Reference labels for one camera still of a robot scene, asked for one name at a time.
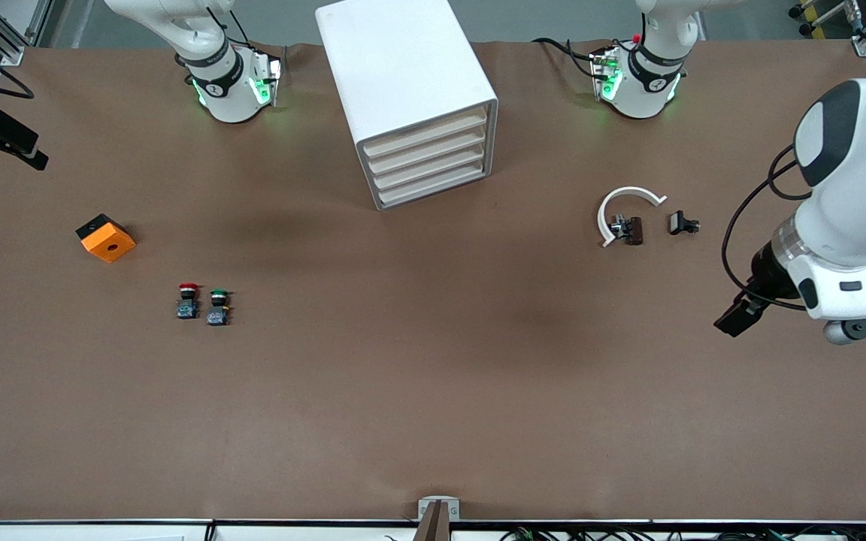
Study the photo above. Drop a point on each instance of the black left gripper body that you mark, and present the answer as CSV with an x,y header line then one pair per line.
x,y
764,279

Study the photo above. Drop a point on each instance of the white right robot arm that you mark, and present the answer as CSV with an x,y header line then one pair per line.
x,y
224,84

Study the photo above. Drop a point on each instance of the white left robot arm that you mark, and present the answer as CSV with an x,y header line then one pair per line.
x,y
861,188

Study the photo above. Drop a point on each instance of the red push button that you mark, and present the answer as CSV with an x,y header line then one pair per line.
x,y
188,299

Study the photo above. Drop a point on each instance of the green push button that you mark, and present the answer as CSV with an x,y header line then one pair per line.
x,y
218,306

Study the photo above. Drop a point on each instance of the small black clip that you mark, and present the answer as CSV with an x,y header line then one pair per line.
x,y
679,222

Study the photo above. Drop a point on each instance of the brown block with metal clip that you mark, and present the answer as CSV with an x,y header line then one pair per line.
x,y
633,230

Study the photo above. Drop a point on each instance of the white curved plastic piece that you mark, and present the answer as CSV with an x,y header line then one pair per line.
x,y
628,191

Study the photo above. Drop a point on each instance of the cart with black casters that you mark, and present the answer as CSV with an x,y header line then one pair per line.
x,y
805,28

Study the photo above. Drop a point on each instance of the brown table cover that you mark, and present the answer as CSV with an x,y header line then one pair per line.
x,y
433,376

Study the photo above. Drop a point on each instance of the orange button enclosure box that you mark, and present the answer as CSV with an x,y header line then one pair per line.
x,y
108,240

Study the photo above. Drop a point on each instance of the grey metal camera bracket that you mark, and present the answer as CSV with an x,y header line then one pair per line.
x,y
425,511

